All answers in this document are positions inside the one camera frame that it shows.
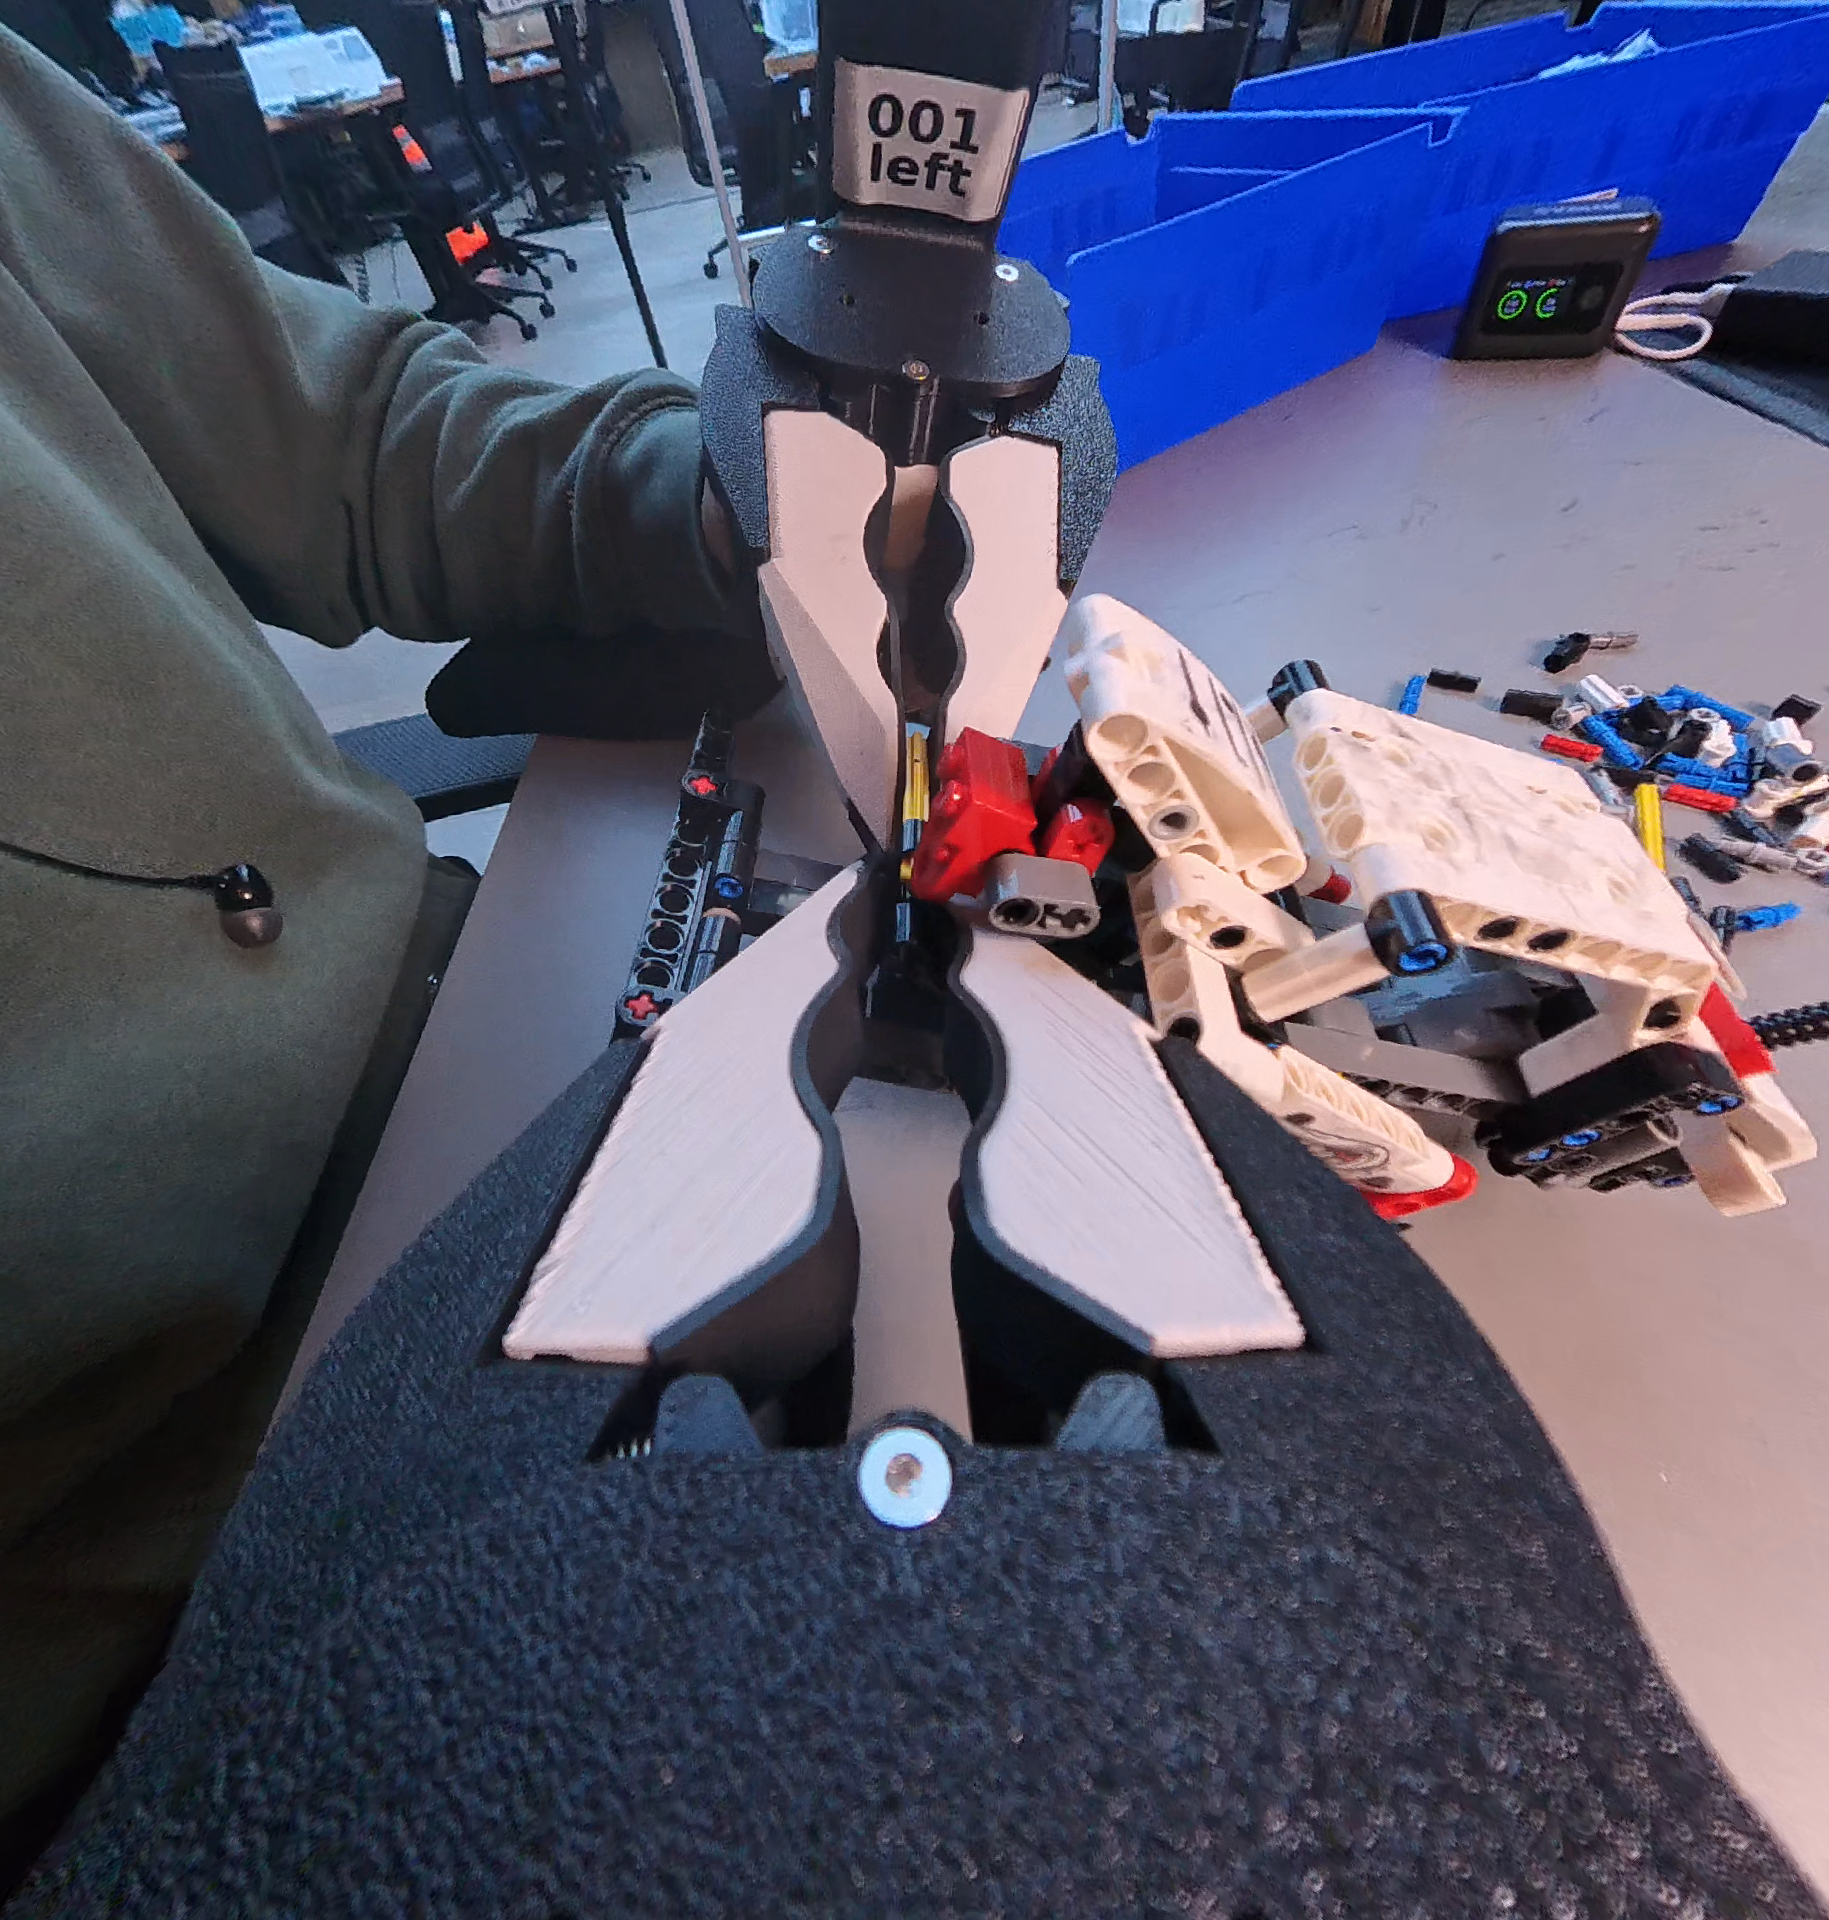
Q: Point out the small black display device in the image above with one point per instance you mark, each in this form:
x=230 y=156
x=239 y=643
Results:
x=1552 y=279

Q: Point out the small yellow brick axle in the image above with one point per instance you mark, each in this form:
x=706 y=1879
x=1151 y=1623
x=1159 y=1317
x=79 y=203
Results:
x=913 y=787

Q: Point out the black background office chair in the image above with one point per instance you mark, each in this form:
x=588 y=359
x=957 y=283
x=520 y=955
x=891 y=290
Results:
x=464 y=225

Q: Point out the toy brick vehicle model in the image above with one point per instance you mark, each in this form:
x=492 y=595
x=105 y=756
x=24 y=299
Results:
x=1455 y=843

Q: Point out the grey desk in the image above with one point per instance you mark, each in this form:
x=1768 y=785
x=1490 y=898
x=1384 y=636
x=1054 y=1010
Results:
x=1635 y=1352

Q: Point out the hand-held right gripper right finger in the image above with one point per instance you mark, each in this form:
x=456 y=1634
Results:
x=1124 y=1185

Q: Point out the black power adapter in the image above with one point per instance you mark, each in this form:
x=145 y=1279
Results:
x=1801 y=308

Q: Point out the pile of small brick parts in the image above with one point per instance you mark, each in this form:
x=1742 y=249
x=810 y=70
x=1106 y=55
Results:
x=1723 y=765

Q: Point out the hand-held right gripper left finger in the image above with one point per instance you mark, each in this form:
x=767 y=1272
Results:
x=673 y=1185

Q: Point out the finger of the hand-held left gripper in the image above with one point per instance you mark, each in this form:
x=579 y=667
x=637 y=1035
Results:
x=1012 y=558
x=810 y=558

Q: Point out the person's green sweater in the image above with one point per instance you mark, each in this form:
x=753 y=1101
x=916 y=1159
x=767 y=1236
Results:
x=104 y=899

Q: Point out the black flat plate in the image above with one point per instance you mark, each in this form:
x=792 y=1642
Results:
x=1801 y=407

